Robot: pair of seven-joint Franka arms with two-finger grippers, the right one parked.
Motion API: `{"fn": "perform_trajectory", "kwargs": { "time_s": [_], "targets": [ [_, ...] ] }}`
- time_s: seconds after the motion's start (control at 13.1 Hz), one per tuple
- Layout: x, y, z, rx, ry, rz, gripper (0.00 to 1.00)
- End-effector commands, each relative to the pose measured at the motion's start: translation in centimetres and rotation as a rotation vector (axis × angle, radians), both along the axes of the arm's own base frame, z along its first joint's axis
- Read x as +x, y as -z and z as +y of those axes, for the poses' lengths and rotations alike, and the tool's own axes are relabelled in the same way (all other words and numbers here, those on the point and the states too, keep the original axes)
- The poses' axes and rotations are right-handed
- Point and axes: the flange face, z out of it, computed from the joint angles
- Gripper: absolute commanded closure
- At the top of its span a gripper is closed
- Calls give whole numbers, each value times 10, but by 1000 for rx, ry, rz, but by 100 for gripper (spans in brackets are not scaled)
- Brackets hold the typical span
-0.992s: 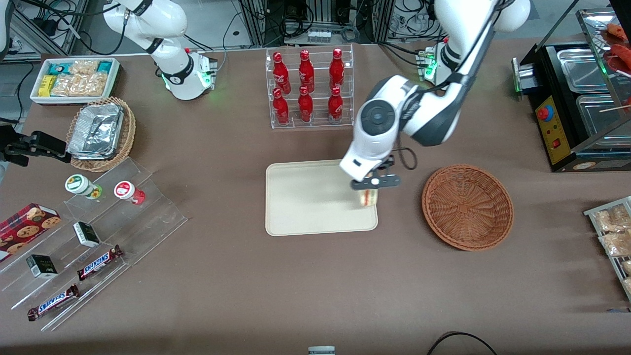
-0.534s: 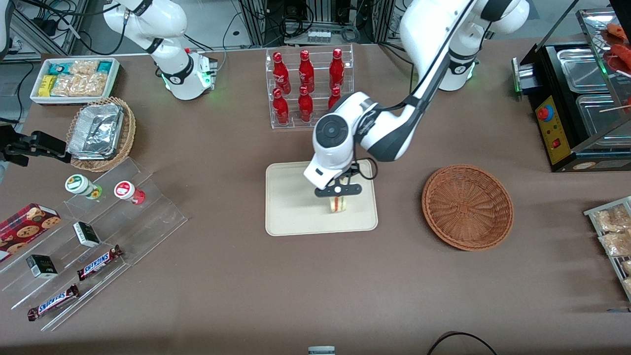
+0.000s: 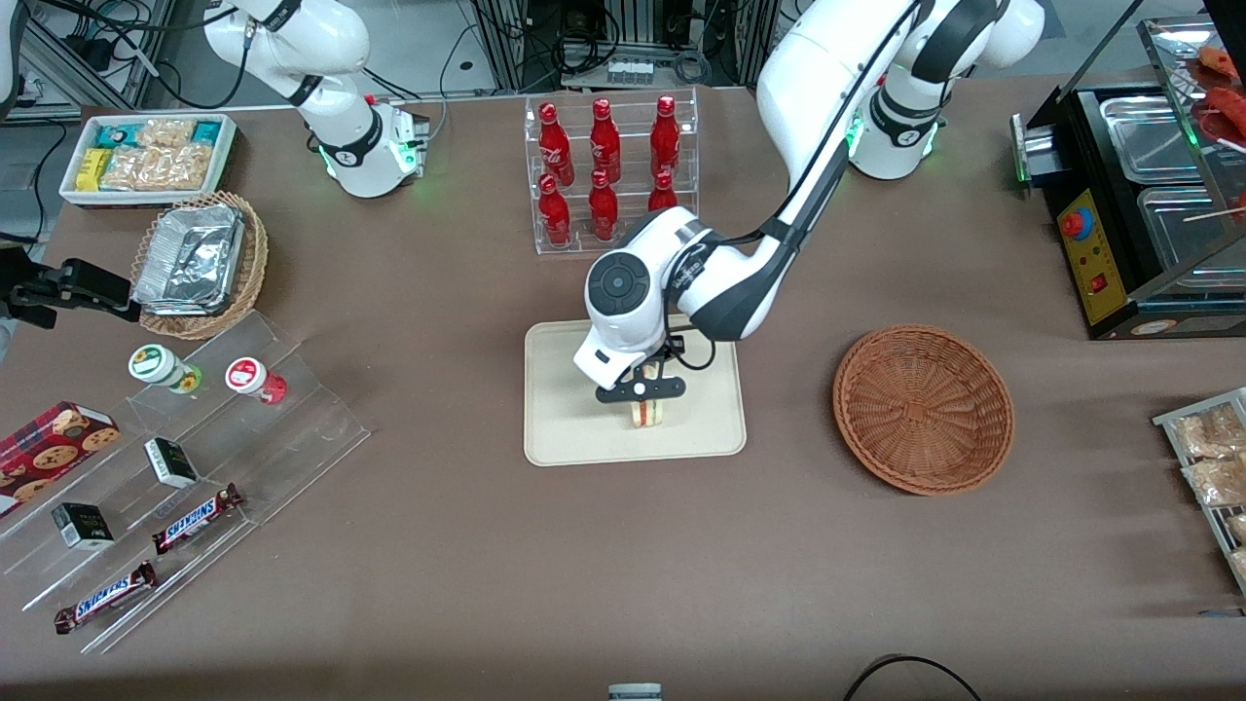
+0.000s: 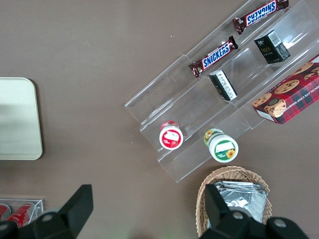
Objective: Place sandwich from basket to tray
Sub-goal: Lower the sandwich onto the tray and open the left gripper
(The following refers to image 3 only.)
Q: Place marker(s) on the teal snack packet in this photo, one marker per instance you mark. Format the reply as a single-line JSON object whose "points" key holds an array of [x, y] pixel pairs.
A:
{"points": [[206, 131], [117, 134]]}

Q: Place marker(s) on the round brown wicker basket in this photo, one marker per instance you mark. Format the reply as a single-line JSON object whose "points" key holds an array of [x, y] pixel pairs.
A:
{"points": [[925, 409]]}

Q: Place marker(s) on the clear cracker bag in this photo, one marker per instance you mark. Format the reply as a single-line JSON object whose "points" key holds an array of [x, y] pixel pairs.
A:
{"points": [[165, 132], [161, 167]]}

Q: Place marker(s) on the small grey device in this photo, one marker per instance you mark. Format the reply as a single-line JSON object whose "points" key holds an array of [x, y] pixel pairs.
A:
{"points": [[635, 693]]}

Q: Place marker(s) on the cream plastic tray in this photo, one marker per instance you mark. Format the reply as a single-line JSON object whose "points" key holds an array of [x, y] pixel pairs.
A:
{"points": [[701, 428]]}

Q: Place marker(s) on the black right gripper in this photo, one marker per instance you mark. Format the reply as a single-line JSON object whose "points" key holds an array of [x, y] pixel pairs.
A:
{"points": [[80, 283]]}

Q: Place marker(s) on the red cola bottle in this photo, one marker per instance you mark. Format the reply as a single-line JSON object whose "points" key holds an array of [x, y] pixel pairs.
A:
{"points": [[555, 146], [556, 214], [665, 141], [663, 195], [605, 146], [604, 209]]}

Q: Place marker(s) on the yellow snack packet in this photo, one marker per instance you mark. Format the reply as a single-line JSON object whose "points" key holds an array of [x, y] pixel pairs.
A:
{"points": [[92, 170]]}

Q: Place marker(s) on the clear acrylic step display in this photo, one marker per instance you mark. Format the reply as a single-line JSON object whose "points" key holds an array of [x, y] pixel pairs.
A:
{"points": [[311, 428]]}

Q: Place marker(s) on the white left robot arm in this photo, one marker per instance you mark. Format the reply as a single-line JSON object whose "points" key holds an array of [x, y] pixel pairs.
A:
{"points": [[808, 78]]}

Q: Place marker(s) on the triangular sandwich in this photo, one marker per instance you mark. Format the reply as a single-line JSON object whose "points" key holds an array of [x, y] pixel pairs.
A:
{"points": [[650, 417]]}

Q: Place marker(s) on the green lid white cup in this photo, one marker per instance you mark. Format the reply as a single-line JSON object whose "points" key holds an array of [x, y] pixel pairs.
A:
{"points": [[156, 365]]}

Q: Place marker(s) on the clear snack bag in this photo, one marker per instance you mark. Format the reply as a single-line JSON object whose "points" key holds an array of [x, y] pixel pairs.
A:
{"points": [[1217, 482], [1238, 528], [1212, 433]]}

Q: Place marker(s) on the small black box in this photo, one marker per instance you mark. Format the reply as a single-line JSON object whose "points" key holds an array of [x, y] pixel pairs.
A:
{"points": [[83, 526], [171, 462]]}

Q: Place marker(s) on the brown Snickers bar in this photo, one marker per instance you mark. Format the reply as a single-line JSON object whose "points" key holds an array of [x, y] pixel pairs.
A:
{"points": [[195, 519], [105, 597]]}

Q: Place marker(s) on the tray of bagged snacks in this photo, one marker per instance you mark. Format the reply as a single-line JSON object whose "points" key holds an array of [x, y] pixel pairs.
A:
{"points": [[1168, 419]]}

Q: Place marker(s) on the oval tan wicker basket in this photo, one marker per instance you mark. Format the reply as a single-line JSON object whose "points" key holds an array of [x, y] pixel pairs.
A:
{"points": [[251, 282]]}

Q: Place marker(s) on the red lid white cup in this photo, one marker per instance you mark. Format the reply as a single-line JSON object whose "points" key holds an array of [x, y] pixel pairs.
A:
{"points": [[248, 377]]}

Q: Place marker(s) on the red cookie box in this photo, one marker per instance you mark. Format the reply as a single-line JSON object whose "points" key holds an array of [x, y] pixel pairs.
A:
{"points": [[44, 458]]}

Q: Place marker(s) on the black food warmer appliance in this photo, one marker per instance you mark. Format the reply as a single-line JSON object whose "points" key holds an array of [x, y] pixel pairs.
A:
{"points": [[1110, 292]]}

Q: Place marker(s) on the white power strip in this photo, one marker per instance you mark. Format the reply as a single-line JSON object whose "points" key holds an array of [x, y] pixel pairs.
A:
{"points": [[631, 72]]}

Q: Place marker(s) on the aluminium foil tray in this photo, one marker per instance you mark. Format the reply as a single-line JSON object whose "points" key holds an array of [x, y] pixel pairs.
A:
{"points": [[190, 258]]}

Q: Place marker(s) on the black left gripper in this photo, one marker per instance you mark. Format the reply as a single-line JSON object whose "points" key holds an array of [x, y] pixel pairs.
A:
{"points": [[666, 352]]}

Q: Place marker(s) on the clear acrylic bottle rack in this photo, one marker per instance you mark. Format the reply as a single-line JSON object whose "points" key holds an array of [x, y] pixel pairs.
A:
{"points": [[633, 146]]}

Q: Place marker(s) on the white rectangular snack container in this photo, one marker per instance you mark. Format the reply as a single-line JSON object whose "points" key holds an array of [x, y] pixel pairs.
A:
{"points": [[146, 200]]}

